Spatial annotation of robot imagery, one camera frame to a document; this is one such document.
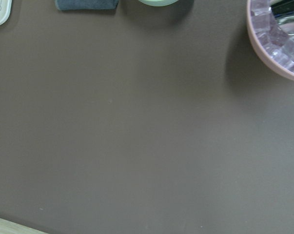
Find cream rabbit tray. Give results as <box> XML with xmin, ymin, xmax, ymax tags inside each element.
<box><xmin>0</xmin><ymin>0</ymin><xmax>12</xmax><ymax>25</ymax></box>

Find mint green bowl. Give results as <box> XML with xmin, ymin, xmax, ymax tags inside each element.
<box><xmin>139</xmin><ymin>0</ymin><xmax>178</xmax><ymax>7</ymax></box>

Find grey folded cloth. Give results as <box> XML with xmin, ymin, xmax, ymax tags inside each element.
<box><xmin>55</xmin><ymin>0</ymin><xmax>119</xmax><ymax>11</ymax></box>

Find pink bowl with ice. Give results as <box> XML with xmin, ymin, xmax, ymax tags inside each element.
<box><xmin>246</xmin><ymin>0</ymin><xmax>294</xmax><ymax>81</ymax></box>

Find steel ice scoop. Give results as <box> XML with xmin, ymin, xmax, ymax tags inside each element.
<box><xmin>270</xmin><ymin>0</ymin><xmax>294</xmax><ymax>25</ymax></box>

